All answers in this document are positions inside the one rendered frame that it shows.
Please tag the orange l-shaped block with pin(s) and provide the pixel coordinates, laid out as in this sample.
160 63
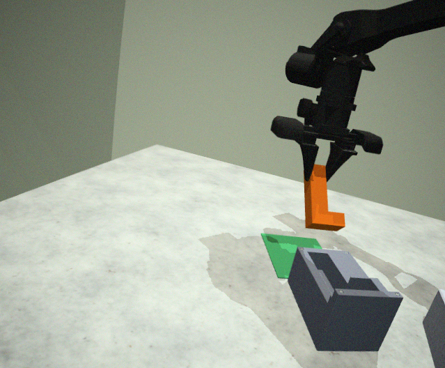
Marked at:
317 213

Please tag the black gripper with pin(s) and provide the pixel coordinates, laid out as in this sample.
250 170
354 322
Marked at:
331 120

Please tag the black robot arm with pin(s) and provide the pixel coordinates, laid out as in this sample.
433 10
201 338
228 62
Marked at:
356 32

